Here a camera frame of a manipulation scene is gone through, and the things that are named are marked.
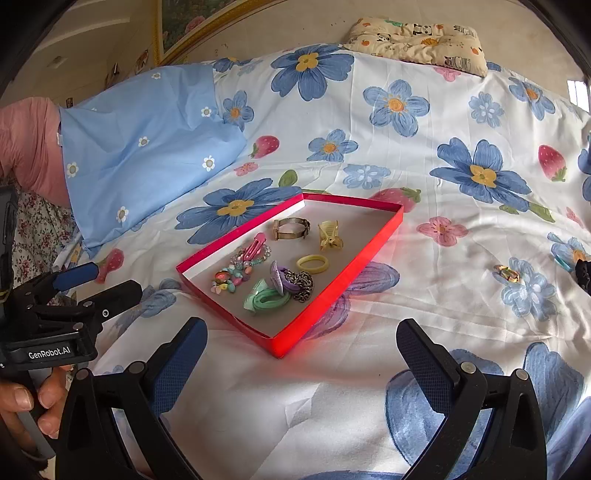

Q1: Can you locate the pink hair clip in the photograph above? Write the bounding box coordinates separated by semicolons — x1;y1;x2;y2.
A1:
243;233;269;265

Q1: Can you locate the yellow hair claw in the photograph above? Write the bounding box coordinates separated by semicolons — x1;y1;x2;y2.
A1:
317;220;345;253

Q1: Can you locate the red cardboard box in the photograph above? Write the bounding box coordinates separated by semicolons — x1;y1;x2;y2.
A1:
176;192;405;359

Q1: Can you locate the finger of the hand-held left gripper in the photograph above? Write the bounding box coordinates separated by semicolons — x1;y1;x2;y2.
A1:
23;261;100;301
32;279;144;338

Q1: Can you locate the gold and green ring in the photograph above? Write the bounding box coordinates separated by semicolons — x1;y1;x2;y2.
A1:
492;263;523;284

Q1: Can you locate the purple hair tie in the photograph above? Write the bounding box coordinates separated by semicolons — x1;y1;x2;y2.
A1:
269;259;302;295

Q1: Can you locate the light blue pillow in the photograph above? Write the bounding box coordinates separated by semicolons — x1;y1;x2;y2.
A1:
57;62;248;253

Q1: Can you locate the black hair claw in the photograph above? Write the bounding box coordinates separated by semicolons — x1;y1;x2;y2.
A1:
574;259;591;295

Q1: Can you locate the floral strawberry bedsheet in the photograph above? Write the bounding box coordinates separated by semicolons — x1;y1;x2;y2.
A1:
55;43;591;480

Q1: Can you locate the person's left hand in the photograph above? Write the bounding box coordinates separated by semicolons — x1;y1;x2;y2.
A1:
0;367;70;444

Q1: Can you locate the blue hair clip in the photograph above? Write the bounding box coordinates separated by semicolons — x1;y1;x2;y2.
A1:
551;248;578;272

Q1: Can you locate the green hair tie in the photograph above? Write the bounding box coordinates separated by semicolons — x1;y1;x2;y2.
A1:
243;278;293;318

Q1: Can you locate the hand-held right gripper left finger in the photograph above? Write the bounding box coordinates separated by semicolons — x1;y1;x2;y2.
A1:
55;316;209;480

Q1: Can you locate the gold wrist watch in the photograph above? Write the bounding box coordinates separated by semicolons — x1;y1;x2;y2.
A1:
271;216;311;242

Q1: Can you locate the dark floral fabric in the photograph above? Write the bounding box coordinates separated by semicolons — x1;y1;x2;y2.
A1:
11;188;85;288

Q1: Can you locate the pink pillow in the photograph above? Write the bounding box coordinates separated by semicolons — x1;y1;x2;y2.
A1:
0;96;71;209

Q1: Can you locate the pastel beaded bracelet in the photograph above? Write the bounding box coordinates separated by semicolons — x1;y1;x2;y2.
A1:
211;244;273;296

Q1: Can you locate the yellow plastic ring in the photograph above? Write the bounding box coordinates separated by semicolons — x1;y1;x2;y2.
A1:
295;254;330;276

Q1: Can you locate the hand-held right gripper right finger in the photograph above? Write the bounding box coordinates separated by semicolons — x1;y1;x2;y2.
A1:
396;318;548;480

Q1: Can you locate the metal chain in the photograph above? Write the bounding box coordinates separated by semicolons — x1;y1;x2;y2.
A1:
281;268;316;304

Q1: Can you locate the gold framed picture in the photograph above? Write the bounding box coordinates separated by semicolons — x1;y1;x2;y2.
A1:
156;0;297;66

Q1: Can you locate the cream animal print pillow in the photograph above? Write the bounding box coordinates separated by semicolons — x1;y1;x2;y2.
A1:
344;16;489;77

